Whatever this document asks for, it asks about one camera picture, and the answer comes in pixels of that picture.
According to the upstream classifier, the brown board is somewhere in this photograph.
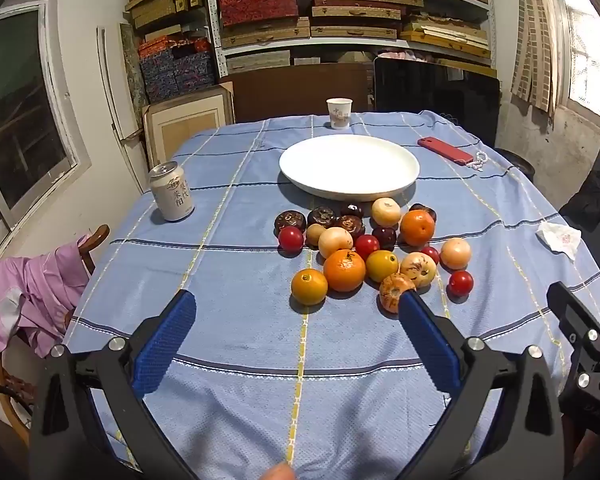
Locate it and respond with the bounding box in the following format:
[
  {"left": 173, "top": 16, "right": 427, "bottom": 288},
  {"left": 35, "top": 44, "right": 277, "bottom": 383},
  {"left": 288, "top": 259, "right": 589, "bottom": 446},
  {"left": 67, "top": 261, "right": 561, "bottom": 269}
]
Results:
[{"left": 219, "top": 62, "right": 376, "bottom": 123}]

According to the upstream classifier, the black garment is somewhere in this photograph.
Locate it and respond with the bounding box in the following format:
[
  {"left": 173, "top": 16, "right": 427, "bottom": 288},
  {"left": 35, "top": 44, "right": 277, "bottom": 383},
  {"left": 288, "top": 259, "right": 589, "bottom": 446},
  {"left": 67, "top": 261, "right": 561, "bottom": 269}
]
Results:
[{"left": 560, "top": 145, "right": 600, "bottom": 233}]

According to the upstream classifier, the pale yellow apple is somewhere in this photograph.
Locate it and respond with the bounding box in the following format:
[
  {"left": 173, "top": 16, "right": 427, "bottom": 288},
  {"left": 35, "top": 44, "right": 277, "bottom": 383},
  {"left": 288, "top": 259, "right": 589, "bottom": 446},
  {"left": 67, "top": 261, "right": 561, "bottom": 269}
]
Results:
[{"left": 371, "top": 197, "right": 402, "bottom": 227}]

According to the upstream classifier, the white framed window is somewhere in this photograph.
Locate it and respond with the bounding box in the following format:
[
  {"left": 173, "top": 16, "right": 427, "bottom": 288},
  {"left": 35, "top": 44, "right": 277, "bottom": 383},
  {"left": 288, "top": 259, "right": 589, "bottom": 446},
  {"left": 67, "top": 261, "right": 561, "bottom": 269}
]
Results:
[{"left": 0, "top": 0, "right": 93, "bottom": 261}]

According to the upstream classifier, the white leaning board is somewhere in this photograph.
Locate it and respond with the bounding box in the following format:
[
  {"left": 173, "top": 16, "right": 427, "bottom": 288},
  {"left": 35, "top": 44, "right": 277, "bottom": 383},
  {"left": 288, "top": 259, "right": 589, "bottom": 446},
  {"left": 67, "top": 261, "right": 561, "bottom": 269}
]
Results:
[{"left": 97, "top": 25, "right": 148, "bottom": 196}]

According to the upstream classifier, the black flat monitor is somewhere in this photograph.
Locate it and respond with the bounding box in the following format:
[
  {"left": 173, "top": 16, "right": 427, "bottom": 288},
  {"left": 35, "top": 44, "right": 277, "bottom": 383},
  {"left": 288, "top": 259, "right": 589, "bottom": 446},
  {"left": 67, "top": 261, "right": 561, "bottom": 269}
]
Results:
[{"left": 373, "top": 56, "right": 499, "bottom": 148}]

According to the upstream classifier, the pinkish peach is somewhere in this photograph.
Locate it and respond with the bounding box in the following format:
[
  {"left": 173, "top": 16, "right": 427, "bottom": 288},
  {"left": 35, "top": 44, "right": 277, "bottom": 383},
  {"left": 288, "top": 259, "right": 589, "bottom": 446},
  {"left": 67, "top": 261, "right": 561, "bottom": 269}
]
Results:
[{"left": 439, "top": 238, "right": 472, "bottom": 270}]

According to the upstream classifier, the stack of blue patterned boxes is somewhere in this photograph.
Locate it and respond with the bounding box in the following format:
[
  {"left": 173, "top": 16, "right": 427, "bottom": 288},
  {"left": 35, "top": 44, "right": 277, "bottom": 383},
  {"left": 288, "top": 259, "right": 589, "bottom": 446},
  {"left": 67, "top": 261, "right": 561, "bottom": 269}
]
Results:
[{"left": 139, "top": 35, "right": 216, "bottom": 103}]

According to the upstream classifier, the beige framed board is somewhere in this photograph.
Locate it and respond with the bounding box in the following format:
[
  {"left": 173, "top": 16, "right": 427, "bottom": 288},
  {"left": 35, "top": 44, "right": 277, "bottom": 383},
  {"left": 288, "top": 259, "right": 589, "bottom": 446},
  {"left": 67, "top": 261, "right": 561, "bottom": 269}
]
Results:
[{"left": 142, "top": 87, "right": 233, "bottom": 166}]

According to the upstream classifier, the person's left hand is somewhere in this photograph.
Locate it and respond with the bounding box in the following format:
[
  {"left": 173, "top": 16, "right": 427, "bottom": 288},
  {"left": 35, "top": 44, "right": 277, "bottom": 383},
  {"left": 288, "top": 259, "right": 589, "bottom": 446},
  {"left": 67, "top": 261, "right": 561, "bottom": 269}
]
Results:
[{"left": 261, "top": 462, "right": 296, "bottom": 480}]

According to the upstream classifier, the red brocade box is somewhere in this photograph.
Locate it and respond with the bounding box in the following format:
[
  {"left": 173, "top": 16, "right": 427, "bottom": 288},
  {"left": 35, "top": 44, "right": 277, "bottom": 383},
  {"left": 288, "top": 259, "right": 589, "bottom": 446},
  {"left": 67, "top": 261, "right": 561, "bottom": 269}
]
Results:
[{"left": 219, "top": 0, "right": 299, "bottom": 31}]

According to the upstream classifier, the pink garment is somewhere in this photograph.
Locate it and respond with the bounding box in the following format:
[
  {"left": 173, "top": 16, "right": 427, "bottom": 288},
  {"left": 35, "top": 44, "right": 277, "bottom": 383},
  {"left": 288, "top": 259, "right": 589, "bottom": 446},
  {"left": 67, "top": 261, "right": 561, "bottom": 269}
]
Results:
[{"left": 0, "top": 245, "right": 98, "bottom": 371}]

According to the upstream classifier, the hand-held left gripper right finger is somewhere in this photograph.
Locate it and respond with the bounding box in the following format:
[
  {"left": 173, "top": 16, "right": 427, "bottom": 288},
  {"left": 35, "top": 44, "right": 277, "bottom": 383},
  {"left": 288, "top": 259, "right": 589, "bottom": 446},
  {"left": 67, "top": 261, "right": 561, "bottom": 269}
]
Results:
[{"left": 399, "top": 290, "right": 566, "bottom": 480}]

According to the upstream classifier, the red phone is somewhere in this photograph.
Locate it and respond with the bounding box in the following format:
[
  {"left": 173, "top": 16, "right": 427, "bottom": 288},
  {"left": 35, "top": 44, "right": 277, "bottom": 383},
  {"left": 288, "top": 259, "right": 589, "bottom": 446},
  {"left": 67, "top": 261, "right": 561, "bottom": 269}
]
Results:
[{"left": 417, "top": 136, "right": 475, "bottom": 166}]

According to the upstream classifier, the white paper cup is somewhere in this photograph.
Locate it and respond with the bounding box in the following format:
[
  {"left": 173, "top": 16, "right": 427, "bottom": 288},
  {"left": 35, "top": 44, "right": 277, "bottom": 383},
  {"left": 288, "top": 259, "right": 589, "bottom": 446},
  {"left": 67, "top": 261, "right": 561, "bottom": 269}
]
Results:
[{"left": 326, "top": 98, "right": 354, "bottom": 130}]

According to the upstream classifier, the brick patterned curtain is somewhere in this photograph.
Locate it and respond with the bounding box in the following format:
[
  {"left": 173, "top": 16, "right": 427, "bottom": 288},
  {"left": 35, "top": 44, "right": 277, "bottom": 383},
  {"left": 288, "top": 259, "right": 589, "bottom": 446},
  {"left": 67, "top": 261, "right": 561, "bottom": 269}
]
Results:
[{"left": 510, "top": 0, "right": 563, "bottom": 113}]

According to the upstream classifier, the shelf of flat boxes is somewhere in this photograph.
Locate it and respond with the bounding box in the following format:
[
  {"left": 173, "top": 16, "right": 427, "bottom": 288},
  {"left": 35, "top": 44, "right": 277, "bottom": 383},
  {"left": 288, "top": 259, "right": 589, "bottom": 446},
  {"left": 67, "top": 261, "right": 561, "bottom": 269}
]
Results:
[{"left": 125, "top": 0, "right": 493, "bottom": 73}]

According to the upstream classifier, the speckled tan apple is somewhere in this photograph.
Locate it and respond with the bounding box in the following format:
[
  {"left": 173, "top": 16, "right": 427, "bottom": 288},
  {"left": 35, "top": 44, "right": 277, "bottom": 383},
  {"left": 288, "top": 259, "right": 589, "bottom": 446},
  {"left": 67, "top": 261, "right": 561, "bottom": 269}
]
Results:
[{"left": 378, "top": 272, "right": 417, "bottom": 314}]

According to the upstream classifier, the pink cloth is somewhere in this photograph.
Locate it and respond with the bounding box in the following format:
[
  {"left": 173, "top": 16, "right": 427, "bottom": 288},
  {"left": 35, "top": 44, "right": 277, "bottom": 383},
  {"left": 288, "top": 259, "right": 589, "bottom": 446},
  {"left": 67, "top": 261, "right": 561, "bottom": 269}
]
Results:
[{"left": 377, "top": 49, "right": 433, "bottom": 62}]

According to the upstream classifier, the grey marbled board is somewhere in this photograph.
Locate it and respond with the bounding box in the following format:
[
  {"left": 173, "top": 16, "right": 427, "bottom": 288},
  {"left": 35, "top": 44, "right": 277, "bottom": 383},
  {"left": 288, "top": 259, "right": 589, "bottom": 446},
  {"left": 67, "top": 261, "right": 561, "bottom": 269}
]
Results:
[{"left": 120, "top": 22, "right": 151, "bottom": 111}]

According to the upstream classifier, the small yellow tangerine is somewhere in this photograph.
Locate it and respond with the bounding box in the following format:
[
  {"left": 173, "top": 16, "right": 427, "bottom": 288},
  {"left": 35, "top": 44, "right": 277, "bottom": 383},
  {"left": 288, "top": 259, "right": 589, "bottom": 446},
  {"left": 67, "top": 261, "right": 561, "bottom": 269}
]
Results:
[
  {"left": 290, "top": 268, "right": 329, "bottom": 306},
  {"left": 365, "top": 250, "right": 400, "bottom": 283}
]

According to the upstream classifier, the white beverage can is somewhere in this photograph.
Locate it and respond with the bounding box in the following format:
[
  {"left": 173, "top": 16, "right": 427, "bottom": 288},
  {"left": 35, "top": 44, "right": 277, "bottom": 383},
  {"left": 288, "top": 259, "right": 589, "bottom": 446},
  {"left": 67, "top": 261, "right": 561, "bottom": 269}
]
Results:
[{"left": 148, "top": 161, "right": 196, "bottom": 222}]

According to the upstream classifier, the crumpled white tissue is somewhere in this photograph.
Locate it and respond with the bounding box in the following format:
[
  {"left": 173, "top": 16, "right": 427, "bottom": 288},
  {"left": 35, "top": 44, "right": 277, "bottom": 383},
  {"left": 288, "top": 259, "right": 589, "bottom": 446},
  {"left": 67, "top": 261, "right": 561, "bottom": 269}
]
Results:
[{"left": 536, "top": 221, "right": 582, "bottom": 261}]

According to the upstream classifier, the bright barred window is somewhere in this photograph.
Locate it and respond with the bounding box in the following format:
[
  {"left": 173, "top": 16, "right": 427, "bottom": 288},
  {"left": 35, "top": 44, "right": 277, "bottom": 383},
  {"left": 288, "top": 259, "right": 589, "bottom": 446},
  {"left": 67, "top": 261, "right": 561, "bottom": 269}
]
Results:
[{"left": 550, "top": 0, "right": 600, "bottom": 126}]

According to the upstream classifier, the black stool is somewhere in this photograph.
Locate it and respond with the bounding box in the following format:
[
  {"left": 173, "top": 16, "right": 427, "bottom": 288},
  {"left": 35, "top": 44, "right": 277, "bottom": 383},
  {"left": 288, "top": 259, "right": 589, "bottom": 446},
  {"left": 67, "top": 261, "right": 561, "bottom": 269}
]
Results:
[{"left": 495, "top": 147, "right": 533, "bottom": 179}]

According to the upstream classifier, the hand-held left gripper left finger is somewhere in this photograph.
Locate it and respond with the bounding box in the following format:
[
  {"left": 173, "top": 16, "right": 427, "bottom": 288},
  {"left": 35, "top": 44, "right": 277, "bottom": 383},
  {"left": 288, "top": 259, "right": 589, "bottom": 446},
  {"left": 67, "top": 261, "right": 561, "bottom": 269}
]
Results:
[{"left": 29, "top": 289, "right": 201, "bottom": 480}]

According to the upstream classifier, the orange tangerine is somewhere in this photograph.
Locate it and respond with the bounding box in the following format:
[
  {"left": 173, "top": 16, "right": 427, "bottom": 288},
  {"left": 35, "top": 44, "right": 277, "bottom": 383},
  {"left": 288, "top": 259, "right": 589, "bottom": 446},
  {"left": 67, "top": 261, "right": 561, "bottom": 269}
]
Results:
[
  {"left": 399, "top": 209, "right": 436, "bottom": 247},
  {"left": 323, "top": 249, "right": 367, "bottom": 293}
]

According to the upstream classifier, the white round plate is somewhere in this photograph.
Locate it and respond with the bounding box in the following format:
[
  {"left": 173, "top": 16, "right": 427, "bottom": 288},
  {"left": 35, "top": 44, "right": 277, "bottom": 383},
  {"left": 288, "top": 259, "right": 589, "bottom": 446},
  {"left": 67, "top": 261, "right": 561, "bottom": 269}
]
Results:
[{"left": 279, "top": 134, "right": 421, "bottom": 201}]

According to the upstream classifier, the wooden chair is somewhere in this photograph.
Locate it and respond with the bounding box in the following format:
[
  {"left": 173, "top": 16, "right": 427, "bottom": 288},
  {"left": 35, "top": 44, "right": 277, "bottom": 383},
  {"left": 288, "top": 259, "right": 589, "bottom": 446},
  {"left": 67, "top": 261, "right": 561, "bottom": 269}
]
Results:
[{"left": 0, "top": 224, "right": 111, "bottom": 446}]

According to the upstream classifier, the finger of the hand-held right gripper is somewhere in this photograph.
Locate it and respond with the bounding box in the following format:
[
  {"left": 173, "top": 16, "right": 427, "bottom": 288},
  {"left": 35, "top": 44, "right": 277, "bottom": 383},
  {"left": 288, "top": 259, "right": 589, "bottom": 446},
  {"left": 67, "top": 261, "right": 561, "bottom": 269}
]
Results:
[{"left": 546, "top": 281, "right": 600, "bottom": 361}]

